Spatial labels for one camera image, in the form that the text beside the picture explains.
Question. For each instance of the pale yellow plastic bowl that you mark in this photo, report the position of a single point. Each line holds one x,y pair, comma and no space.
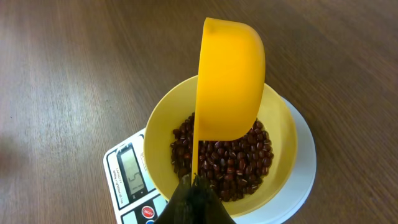
179,103

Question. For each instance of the white digital kitchen scale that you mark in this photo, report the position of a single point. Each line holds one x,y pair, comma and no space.
151,204

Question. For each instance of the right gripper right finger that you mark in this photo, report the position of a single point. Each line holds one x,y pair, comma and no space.
208,209

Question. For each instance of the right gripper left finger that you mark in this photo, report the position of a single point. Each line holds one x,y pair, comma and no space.
179,209

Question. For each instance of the red beans in bowl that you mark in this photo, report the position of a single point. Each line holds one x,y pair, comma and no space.
233,169

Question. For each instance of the yellow plastic measuring scoop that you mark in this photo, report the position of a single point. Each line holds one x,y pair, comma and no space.
230,83

